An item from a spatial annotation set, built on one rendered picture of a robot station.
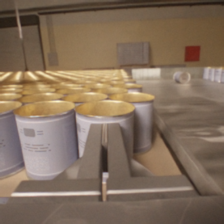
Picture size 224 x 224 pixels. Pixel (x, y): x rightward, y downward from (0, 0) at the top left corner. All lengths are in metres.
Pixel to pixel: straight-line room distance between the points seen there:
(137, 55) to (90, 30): 3.13
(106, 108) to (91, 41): 9.22
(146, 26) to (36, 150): 9.43
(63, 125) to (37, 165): 0.05
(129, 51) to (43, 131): 7.48
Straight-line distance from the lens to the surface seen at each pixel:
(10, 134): 0.22
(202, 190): 0.26
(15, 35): 10.89
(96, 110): 0.22
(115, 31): 9.38
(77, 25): 9.68
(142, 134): 0.23
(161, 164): 0.23
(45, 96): 0.30
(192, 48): 9.83
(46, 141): 0.18
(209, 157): 0.28
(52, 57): 9.75
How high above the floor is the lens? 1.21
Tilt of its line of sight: 17 degrees down
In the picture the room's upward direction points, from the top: 3 degrees counter-clockwise
